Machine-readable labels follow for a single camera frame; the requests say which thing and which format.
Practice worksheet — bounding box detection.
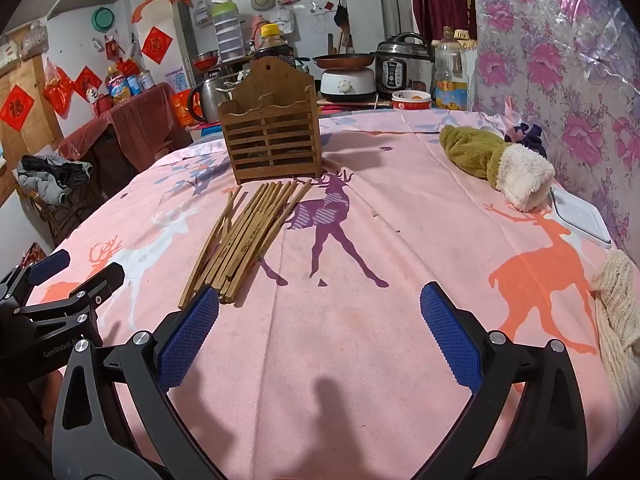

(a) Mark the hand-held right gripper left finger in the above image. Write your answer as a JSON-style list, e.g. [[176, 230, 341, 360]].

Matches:
[[50, 286, 236, 480]]

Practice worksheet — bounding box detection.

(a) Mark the dark blue cloth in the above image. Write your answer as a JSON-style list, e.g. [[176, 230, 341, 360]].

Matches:
[[505, 121, 547, 157]]

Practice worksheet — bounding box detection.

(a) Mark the steel kettle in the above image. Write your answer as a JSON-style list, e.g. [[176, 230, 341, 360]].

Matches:
[[188, 74, 236, 123]]

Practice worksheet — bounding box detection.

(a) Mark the cream knitted cloth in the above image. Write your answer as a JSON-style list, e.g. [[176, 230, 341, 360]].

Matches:
[[590, 250, 640, 411]]

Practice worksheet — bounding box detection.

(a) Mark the wooden slatted chopstick holder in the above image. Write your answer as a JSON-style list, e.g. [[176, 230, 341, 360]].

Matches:
[[218, 56, 323, 186]]

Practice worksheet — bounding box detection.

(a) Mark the dark red curtain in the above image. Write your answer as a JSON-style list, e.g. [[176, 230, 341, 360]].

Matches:
[[410, 0, 478, 43]]

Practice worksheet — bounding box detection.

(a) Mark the brown wok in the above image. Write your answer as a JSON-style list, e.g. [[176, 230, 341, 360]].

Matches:
[[312, 52, 376, 70]]

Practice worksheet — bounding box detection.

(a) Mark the striped stacked container green lid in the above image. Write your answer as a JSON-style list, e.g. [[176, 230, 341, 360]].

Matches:
[[212, 1, 244, 63]]

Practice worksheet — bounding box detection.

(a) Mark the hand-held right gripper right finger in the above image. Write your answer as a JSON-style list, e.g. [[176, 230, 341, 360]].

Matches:
[[419, 281, 588, 480]]

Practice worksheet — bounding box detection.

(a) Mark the clear cooking oil bottle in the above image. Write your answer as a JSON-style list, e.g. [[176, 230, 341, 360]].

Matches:
[[434, 26, 471, 112]]

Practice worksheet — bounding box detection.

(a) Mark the green round plate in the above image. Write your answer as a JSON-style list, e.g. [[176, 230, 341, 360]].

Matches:
[[91, 6, 115, 32]]

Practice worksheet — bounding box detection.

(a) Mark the red diamond paper poster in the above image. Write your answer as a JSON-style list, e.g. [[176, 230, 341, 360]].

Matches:
[[141, 26, 169, 65], [75, 66, 103, 103], [0, 85, 36, 132]]

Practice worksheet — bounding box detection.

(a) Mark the white refrigerator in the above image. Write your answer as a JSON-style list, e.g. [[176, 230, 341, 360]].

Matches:
[[132, 0, 201, 92]]

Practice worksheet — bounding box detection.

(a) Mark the red cloth covered table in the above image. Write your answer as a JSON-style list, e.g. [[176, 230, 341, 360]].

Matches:
[[57, 82, 191, 171]]

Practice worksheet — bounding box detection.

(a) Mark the grey clothes pile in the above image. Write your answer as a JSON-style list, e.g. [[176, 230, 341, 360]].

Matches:
[[17, 155, 93, 206]]

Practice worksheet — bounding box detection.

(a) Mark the pink deer printed bedsheet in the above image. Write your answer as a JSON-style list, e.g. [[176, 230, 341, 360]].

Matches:
[[25, 109, 626, 480]]

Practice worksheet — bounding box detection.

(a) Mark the white plastic lid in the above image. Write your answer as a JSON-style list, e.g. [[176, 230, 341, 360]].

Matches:
[[549, 186, 613, 249]]

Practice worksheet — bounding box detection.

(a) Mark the yellow oil bottle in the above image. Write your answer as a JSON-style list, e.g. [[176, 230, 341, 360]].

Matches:
[[106, 65, 131, 106]]

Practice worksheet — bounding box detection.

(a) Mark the red and white bowl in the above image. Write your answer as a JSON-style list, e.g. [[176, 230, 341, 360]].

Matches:
[[391, 90, 432, 111]]

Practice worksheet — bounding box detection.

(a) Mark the bunch of wooden chopsticks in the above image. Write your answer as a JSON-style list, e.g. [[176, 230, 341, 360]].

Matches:
[[178, 179, 315, 310]]

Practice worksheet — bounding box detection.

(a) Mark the red basin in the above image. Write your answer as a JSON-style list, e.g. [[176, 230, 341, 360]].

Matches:
[[192, 50, 221, 72]]

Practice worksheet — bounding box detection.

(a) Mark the steel electric pressure cooker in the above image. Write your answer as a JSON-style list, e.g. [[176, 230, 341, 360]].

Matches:
[[375, 32, 435, 101]]

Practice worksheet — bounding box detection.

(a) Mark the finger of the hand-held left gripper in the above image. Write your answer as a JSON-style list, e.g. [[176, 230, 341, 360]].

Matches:
[[15, 262, 126, 333], [0, 249, 71, 306]]

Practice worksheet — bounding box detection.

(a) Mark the dark sauce bottle yellow cap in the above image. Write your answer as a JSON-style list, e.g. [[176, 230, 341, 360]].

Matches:
[[255, 23, 296, 61]]

